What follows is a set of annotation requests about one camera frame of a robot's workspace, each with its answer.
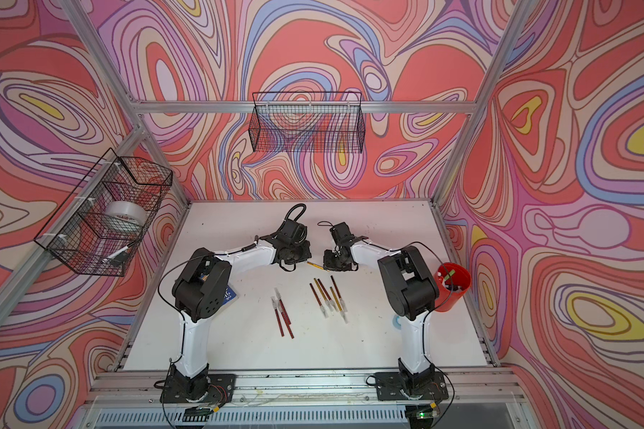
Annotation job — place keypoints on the red knife centre right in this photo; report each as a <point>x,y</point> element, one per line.
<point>339,297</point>

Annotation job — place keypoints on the black wire basket left wall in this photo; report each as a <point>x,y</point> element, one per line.
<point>83,240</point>

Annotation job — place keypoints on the black wire basket back wall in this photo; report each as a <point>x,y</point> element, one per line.
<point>331,122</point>

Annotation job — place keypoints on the black wire basket wall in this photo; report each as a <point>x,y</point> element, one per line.
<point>83,240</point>
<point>331,122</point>

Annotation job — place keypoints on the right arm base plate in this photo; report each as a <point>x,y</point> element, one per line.
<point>395,386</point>

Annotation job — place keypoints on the blue tape roll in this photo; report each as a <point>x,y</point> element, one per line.
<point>396,322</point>

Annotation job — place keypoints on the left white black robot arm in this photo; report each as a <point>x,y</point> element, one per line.
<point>199,293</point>

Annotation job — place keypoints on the blue treehouse paperback book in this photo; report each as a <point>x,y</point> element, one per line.
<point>230,296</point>

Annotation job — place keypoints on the red plastic cup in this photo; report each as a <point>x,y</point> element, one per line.
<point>453,281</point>

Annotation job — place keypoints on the yellow knife centre group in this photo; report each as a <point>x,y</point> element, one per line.
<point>324,297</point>

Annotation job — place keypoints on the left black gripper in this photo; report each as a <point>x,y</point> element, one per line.
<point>305,244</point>

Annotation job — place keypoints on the small object in left basket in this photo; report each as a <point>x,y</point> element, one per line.
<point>118,257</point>

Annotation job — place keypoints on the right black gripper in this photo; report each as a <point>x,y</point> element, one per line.
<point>329,264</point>

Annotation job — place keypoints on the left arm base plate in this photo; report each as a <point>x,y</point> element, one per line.
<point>202,389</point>

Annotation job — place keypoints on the grey duct tape roll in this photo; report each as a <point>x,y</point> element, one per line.
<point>125,217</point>

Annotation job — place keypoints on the red carving knife middle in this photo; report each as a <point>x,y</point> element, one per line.
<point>279,297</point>

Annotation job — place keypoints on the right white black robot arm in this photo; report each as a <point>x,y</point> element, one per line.
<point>411,292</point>

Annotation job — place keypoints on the red carving knife right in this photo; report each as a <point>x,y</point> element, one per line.
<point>286,320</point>

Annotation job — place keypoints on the yellow carving knife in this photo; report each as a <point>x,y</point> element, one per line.
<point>316,266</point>

